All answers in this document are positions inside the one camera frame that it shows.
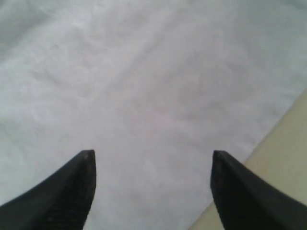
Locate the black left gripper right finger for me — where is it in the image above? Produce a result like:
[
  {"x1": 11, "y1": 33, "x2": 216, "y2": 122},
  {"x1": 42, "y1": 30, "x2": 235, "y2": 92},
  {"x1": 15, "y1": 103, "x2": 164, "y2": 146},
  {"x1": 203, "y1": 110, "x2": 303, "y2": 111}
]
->
[{"x1": 210, "y1": 150, "x2": 307, "y2": 230}]

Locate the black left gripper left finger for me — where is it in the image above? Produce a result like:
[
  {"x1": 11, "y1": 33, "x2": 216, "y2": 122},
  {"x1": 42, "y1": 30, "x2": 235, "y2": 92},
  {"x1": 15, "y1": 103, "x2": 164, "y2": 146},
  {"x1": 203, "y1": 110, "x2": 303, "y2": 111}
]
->
[{"x1": 0, "y1": 149, "x2": 96, "y2": 230}]

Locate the white t-shirt with red logo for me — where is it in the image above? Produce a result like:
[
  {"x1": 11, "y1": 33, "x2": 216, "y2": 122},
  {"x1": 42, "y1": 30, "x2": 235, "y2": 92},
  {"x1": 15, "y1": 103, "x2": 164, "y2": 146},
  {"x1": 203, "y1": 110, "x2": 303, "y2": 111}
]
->
[{"x1": 0, "y1": 0, "x2": 307, "y2": 230}]

